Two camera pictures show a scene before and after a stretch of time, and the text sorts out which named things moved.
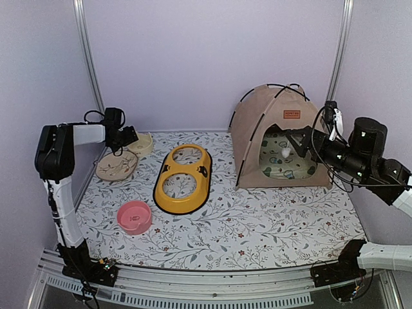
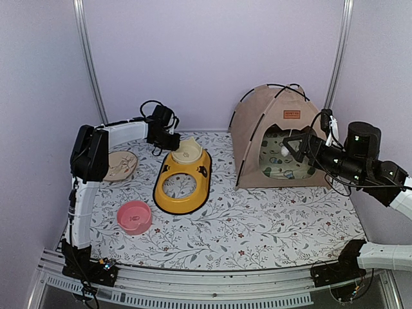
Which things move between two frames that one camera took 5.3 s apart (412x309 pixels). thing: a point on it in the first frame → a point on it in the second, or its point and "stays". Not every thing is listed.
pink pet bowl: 134,217 stays
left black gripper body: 123,139 → 167,142
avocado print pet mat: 279,158 stays
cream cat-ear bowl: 144,146 → 188,151
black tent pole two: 268,84 stays
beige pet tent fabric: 287,105 stays
